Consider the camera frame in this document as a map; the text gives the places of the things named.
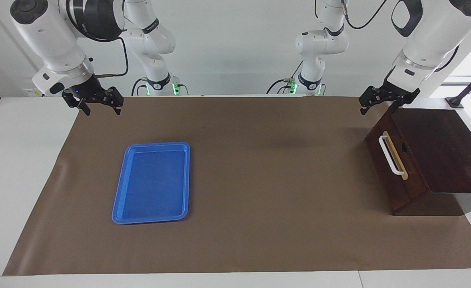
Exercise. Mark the white wall socket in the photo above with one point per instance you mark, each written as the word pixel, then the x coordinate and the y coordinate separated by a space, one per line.
pixel 33 92

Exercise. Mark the dark wooden cabinet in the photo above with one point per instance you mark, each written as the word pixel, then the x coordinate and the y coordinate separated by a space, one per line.
pixel 447 152

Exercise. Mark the blue plastic tray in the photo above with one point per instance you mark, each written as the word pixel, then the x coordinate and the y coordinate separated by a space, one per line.
pixel 153 184

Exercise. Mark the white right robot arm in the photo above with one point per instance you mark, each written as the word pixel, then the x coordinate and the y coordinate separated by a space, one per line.
pixel 51 40

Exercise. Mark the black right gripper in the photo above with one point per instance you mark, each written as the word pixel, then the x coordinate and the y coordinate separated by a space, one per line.
pixel 88 91

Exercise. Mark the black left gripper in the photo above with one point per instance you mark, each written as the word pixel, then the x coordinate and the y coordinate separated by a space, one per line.
pixel 395 92

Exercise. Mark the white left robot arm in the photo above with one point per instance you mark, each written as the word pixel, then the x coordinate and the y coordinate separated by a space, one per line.
pixel 431 44

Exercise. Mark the black stand with pole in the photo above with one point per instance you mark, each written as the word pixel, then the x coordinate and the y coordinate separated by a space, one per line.
pixel 457 99

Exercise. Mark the brown paper table mat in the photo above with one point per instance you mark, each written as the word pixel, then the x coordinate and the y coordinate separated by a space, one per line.
pixel 259 180

